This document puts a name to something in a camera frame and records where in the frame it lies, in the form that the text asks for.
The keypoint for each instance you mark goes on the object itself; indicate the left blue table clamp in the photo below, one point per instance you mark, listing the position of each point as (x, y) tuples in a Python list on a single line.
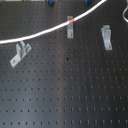
[(50, 3)]

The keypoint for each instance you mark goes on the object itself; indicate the blue table clamp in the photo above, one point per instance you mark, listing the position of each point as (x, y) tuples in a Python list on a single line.
[(50, 3), (87, 2)]

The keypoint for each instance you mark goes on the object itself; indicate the right blue table clamp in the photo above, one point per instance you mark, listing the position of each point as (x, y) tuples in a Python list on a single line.
[(87, 2)]

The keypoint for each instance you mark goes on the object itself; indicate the middle grey metal clip bracket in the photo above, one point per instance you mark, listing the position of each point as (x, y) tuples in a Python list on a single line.
[(70, 34)]

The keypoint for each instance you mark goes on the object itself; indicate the grey metal clip bracket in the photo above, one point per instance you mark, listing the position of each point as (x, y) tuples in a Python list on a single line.
[(70, 34), (22, 50), (106, 35)]

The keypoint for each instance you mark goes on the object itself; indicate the left grey metal clip bracket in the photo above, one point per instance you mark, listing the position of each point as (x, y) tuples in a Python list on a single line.
[(22, 50)]

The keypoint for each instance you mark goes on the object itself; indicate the right grey metal clip bracket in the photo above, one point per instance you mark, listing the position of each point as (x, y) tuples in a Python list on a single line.
[(106, 35)]

